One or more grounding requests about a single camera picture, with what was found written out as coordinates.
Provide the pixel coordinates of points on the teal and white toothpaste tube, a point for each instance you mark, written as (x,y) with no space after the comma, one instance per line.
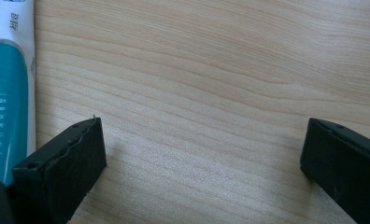
(5,102)

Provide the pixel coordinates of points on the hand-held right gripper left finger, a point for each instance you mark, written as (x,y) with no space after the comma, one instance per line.
(61,174)

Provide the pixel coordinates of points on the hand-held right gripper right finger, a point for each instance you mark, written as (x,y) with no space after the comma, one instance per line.
(345,165)

